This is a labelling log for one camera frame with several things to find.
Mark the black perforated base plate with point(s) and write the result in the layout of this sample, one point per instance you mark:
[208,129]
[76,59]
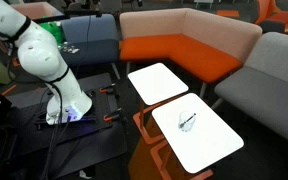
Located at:
[97,100]

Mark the pink top table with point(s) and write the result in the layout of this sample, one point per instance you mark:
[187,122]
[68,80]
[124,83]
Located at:
[37,9]

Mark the green plastic object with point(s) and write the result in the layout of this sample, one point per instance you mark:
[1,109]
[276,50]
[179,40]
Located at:
[54,30]

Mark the blue upholstered chair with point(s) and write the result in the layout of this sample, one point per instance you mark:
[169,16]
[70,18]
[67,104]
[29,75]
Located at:
[90,46]

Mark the orange and pink corner sofa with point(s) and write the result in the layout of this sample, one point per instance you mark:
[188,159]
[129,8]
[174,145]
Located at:
[184,53]

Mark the clear drinking glass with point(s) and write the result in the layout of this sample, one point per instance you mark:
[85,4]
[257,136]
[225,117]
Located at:
[186,126]

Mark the orange lounge chair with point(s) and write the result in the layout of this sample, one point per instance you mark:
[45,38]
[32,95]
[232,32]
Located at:
[277,16]

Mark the grey sofa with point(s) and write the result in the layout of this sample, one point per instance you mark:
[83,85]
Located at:
[267,86]

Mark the black orange bar clamp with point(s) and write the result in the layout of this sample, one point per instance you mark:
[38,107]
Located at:
[108,89]
[112,115]

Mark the white side table orange frame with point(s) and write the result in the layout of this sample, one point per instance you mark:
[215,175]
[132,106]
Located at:
[197,133]
[157,81]

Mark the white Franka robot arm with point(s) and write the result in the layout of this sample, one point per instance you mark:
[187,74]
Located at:
[40,53]

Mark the black marker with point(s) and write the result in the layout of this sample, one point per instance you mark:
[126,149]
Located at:
[188,120]

